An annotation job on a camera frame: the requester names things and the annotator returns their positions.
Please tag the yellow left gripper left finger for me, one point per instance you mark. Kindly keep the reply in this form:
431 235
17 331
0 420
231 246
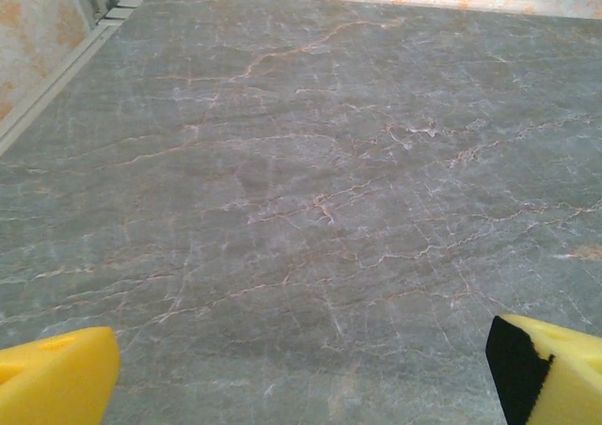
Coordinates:
56 378

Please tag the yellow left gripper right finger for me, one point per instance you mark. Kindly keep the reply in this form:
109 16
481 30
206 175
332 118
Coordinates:
564 378

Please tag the aluminium table side rail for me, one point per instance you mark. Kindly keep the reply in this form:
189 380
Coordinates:
47 91

